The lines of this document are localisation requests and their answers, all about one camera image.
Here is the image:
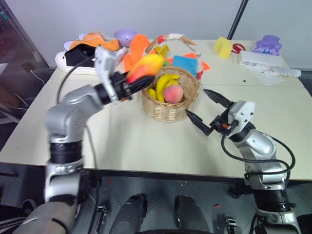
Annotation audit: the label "pink peach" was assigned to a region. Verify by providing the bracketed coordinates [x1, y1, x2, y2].
[163, 84, 184, 104]

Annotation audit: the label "white lavender slipper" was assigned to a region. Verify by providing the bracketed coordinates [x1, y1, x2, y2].
[62, 32, 89, 52]

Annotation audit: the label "yellow red mango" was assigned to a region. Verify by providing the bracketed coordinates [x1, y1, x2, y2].
[125, 54, 165, 84]

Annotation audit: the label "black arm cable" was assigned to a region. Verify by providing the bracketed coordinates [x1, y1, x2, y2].
[221, 133, 296, 181]
[57, 54, 98, 171]

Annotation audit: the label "clear sleeve with papers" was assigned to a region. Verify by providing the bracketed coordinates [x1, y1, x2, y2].
[245, 64, 303, 86]

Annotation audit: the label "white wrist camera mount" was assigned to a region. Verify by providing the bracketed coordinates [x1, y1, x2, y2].
[228, 99, 256, 134]
[93, 45, 120, 105]

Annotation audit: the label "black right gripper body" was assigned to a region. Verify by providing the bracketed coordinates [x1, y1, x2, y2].
[209, 102, 239, 136]

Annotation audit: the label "blue cloth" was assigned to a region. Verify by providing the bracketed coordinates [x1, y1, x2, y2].
[172, 55, 198, 78]

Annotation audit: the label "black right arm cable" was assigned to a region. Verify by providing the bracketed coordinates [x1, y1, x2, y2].
[221, 133, 296, 181]

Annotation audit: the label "orange sneaker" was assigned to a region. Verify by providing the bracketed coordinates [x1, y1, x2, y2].
[69, 31, 120, 52]

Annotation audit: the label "orange flat sheet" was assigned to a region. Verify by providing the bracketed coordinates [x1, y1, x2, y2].
[182, 52, 211, 72]

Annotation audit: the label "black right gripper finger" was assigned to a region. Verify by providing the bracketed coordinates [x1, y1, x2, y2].
[203, 89, 235, 108]
[185, 109, 215, 137]

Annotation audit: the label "yellow banana bunch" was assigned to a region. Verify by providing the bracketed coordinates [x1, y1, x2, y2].
[146, 74, 181, 103]

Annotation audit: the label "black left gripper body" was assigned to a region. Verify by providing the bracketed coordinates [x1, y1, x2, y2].
[111, 71, 134, 102]

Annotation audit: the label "wicker basket with handle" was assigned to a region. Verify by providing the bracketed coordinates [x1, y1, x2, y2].
[141, 33, 204, 123]

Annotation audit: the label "white cardboard box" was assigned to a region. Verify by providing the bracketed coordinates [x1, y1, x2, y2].
[237, 50, 291, 68]

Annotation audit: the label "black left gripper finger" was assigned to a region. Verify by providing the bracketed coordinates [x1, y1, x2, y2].
[127, 75, 156, 88]
[129, 83, 150, 95]

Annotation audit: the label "thin white cable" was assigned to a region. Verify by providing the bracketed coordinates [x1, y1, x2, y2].
[30, 70, 46, 86]

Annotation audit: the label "black tripod pole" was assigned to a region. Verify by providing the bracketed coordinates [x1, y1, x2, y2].
[226, 0, 250, 41]

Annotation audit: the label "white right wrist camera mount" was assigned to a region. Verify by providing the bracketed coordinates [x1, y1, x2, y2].
[228, 99, 256, 134]

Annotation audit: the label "orange cloth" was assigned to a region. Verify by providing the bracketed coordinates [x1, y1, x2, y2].
[122, 34, 152, 73]

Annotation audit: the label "black sneaker with white sole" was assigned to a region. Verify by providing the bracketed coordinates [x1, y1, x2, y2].
[55, 44, 98, 76]

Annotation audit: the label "purple plastic bowl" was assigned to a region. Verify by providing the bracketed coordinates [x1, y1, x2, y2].
[114, 29, 138, 48]

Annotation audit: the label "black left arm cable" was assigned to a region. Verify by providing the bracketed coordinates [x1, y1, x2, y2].
[57, 54, 98, 171]

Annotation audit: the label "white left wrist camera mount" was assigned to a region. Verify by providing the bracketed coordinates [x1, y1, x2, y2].
[93, 45, 120, 105]

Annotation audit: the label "red scissors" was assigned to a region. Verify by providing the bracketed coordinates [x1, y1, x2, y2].
[231, 43, 247, 55]

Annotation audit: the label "purple plastic bag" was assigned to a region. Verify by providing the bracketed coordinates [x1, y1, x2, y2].
[252, 35, 283, 57]

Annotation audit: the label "white tube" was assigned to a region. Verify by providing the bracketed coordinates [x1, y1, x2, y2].
[116, 46, 129, 66]

